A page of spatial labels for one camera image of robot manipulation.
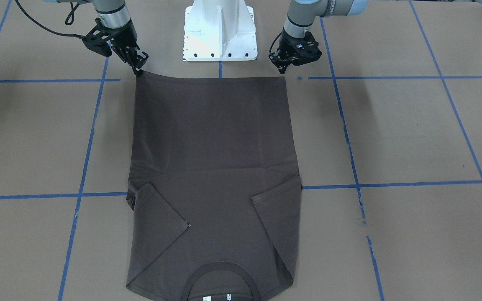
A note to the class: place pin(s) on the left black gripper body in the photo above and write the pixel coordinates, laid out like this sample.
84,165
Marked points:
283,61

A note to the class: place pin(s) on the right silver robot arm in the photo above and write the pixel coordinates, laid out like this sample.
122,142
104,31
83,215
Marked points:
113,14

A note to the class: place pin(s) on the brown paper table cover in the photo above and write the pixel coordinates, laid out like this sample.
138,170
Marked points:
388,134

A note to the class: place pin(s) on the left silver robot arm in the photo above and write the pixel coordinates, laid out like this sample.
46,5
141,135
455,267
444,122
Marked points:
302,14

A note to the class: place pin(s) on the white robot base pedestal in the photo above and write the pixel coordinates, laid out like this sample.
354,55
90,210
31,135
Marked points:
219,30

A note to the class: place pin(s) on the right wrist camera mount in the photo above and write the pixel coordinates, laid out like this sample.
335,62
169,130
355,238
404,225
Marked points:
97,40

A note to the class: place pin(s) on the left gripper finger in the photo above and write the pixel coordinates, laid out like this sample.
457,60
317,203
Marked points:
282,68

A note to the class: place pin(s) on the brown t-shirt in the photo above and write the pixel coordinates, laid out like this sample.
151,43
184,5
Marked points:
215,189

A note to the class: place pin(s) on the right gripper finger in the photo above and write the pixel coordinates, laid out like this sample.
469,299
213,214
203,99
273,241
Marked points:
142,58
136,65

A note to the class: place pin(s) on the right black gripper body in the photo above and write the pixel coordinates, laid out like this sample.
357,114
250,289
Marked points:
124,39

